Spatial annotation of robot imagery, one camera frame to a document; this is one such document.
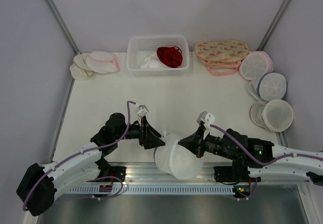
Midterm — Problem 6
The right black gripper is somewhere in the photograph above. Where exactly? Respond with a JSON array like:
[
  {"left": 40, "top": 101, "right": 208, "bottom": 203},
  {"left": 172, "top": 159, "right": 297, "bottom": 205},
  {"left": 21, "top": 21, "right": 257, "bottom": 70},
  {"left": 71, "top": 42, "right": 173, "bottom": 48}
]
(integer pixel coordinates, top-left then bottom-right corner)
[{"left": 178, "top": 125, "right": 238, "bottom": 160}]

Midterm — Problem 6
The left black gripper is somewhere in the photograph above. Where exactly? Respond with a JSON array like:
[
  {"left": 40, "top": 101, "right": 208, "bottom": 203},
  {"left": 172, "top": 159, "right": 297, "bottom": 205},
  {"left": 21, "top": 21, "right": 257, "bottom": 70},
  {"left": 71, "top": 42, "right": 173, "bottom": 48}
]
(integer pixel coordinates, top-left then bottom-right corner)
[{"left": 115, "top": 116, "right": 165, "bottom": 149}]

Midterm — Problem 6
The white blue-trimmed laundry bag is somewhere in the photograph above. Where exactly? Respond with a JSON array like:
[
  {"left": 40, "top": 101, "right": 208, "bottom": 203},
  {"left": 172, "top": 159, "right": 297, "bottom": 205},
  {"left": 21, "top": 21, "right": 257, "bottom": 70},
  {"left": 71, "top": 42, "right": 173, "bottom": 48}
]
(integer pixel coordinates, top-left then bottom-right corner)
[{"left": 153, "top": 134, "right": 204, "bottom": 180}]

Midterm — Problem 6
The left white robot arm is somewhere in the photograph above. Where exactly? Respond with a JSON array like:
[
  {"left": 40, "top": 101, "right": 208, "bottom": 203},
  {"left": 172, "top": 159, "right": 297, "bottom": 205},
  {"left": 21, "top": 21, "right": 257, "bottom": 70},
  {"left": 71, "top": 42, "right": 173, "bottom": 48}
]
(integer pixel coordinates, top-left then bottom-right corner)
[{"left": 16, "top": 113, "right": 165, "bottom": 216}]

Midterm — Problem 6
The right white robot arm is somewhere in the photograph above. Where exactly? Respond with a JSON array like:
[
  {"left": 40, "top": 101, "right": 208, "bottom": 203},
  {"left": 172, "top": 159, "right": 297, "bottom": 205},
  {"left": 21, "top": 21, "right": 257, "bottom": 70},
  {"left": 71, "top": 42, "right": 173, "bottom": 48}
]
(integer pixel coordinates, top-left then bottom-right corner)
[{"left": 178, "top": 125, "right": 322, "bottom": 186}]

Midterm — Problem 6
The white bra in basket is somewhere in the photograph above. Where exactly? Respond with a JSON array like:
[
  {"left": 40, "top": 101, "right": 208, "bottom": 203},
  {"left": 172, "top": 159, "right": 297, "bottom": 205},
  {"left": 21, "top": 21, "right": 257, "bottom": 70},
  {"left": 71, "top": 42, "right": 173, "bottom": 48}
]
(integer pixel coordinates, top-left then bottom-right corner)
[{"left": 140, "top": 52, "right": 167, "bottom": 69}]

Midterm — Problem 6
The red bra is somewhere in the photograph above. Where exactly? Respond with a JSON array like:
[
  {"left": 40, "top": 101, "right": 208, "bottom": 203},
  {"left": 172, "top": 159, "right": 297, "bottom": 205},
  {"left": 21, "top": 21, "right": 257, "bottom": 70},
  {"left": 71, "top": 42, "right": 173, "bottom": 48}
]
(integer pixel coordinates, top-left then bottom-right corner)
[{"left": 156, "top": 46, "right": 183, "bottom": 68}]

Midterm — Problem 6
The beige round laundry bag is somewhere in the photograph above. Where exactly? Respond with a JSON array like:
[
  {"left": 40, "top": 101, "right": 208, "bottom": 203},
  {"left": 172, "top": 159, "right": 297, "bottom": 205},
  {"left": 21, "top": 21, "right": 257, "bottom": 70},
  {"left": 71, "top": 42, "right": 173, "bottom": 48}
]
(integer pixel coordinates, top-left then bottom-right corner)
[{"left": 249, "top": 99, "right": 294, "bottom": 133}]

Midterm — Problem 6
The floral bra case stack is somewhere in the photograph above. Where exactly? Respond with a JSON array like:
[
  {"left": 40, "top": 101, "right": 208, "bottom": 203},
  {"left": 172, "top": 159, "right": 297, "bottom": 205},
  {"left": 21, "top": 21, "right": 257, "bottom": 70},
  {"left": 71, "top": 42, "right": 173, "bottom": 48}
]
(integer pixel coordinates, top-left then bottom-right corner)
[{"left": 194, "top": 39, "right": 249, "bottom": 77}]

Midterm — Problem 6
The pink-trimmed empty laundry bag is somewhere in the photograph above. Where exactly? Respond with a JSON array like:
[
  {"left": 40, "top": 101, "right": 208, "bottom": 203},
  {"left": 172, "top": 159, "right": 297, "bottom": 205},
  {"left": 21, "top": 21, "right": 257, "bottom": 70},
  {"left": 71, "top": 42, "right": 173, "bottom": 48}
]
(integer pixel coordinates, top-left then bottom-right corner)
[{"left": 86, "top": 51, "right": 120, "bottom": 74}]

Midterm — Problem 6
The blue-trimmed round laundry bag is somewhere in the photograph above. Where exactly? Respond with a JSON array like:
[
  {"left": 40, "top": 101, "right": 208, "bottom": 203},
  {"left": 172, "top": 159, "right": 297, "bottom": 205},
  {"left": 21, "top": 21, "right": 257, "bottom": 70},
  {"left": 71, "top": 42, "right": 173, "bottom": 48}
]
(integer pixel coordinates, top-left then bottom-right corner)
[{"left": 247, "top": 72, "right": 288, "bottom": 102}]

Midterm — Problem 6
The pink-trimmed round laundry bag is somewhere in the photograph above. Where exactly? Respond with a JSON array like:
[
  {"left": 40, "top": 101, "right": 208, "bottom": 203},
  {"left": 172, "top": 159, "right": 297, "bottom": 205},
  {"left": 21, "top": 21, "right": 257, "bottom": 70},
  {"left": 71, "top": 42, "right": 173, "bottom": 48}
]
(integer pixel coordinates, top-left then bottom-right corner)
[{"left": 239, "top": 51, "right": 274, "bottom": 81}]

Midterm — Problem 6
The beige empty laundry bag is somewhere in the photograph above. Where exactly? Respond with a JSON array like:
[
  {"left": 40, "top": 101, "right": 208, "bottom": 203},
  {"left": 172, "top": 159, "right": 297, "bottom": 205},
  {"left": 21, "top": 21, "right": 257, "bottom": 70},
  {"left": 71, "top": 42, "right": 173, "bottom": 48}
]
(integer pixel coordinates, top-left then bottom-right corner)
[{"left": 70, "top": 53, "right": 96, "bottom": 81}]

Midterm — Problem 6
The white plastic basket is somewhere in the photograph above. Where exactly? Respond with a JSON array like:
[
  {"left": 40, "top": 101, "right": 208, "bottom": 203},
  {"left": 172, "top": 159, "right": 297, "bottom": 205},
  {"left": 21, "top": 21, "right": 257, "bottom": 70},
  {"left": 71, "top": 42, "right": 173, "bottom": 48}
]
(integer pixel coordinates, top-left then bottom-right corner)
[{"left": 126, "top": 35, "right": 190, "bottom": 76}]

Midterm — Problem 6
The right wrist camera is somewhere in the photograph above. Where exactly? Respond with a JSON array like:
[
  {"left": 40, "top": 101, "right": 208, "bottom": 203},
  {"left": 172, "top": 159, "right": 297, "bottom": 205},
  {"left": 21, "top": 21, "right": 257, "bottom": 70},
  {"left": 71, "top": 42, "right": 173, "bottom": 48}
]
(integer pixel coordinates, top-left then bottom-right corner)
[{"left": 196, "top": 111, "right": 215, "bottom": 129}]

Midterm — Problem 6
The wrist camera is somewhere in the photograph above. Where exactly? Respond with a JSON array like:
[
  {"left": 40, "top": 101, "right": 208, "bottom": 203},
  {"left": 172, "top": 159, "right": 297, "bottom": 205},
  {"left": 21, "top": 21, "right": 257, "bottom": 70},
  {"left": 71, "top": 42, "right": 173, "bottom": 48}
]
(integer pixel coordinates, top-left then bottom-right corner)
[
  {"left": 196, "top": 111, "right": 215, "bottom": 129},
  {"left": 135, "top": 103, "right": 149, "bottom": 119}
]

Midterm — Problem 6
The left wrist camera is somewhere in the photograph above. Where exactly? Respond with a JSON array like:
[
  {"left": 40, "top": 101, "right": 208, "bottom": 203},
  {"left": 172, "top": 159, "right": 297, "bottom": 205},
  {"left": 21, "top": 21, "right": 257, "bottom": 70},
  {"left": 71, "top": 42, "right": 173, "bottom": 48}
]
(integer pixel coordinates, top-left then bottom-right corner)
[{"left": 135, "top": 103, "right": 149, "bottom": 119}]

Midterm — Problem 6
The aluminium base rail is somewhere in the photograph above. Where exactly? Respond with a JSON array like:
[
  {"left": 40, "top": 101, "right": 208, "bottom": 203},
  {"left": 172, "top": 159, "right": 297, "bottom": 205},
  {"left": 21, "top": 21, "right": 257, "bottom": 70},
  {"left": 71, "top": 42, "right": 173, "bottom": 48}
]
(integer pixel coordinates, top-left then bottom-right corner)
[{"left": 85, "top": 161, "right": 310, "bottom": 184}]

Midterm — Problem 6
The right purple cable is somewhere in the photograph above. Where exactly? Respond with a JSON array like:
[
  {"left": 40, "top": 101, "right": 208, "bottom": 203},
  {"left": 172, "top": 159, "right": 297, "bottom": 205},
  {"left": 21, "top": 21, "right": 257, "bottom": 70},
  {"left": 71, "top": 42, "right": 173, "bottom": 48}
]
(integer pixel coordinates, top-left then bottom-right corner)
[{"left": 209, "top": 124, "right": 323, "bottom": 165}]

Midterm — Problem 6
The white slotted cable duct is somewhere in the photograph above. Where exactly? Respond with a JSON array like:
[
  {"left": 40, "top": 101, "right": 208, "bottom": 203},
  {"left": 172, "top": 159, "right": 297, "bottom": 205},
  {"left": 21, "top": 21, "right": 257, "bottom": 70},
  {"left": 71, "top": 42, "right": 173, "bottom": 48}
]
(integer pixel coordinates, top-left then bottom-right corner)
[{"left": 67, "top": 184, "right": 234, "bottom": 195}]

